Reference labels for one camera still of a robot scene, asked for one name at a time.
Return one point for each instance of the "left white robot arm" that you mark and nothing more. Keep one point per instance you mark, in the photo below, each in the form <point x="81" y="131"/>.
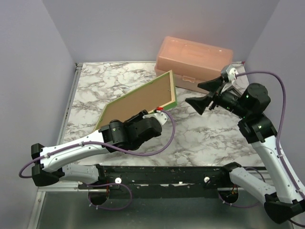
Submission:
<point x="53" y="163"/>

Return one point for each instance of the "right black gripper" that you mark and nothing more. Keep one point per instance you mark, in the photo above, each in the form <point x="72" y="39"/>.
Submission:
<point x="200" y="103"/>

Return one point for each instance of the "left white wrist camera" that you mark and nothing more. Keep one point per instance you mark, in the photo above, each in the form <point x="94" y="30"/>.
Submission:
<point x="159" y="115"/>

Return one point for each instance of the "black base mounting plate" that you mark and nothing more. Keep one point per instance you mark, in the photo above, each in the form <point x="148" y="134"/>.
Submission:
<point x="160" y="182"/>

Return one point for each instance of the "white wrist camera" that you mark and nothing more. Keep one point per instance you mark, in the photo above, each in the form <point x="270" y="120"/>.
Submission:
<point x="229" y="73"/>
<point x="159" y="115"/>

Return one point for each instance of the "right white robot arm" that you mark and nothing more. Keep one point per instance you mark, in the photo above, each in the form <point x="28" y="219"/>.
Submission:
<point x="284" y="199"/>

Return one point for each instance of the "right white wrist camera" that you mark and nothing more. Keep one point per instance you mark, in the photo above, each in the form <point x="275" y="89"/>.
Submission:
<point x="229" y="73"/>

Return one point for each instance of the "brown frame backing board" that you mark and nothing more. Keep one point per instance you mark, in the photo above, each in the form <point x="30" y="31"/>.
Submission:
<point x="140" y="102"/>

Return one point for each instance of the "black metal clamp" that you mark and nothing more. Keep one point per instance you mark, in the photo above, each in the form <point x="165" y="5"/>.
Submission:
<point x="234" y="90"/>

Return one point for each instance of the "orange translucent plastic box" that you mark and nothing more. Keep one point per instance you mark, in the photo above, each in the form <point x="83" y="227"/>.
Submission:
<point x="191" y="62"/>

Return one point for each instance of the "green and wood picture frame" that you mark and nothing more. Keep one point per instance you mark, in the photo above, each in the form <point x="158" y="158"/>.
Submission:
<point x="171" y="90"/>

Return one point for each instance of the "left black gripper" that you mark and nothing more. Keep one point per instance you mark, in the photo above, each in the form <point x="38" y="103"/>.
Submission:
<point x="138" y="118"/>

